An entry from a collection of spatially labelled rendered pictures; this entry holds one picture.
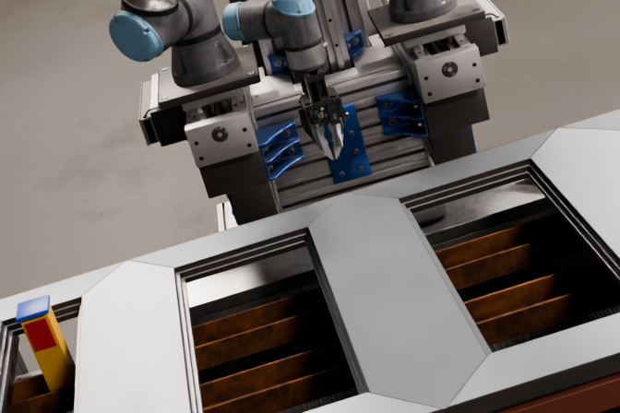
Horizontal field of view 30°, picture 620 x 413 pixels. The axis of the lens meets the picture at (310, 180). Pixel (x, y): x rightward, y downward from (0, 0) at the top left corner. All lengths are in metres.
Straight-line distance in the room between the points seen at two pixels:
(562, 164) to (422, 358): 0.60
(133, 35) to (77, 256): 2.13
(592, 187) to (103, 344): 0.90
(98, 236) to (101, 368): 2.53
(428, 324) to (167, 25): 0.89
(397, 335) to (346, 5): 1.07
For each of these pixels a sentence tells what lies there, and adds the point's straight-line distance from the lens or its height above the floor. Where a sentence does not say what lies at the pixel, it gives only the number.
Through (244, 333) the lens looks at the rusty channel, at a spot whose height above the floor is 0.72.
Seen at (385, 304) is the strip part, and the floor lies 0.85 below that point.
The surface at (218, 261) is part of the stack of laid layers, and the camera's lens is 2.20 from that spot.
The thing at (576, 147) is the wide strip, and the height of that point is 0.85.
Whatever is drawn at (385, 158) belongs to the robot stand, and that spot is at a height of 0.75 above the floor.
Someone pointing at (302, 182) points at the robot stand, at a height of 0.75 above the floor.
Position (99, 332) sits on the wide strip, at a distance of 2.09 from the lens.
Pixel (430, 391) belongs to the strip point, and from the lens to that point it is 1.68.
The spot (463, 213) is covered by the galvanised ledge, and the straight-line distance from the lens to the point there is 2.45.
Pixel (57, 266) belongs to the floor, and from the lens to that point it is 4.38.
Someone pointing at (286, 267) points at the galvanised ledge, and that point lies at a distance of 2.42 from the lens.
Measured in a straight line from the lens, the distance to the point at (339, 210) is 2.22.
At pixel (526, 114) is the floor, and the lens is 4.49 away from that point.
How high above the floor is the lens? 1.85
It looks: 25 degrees down
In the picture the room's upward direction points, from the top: 16 degrees counter-clockwise
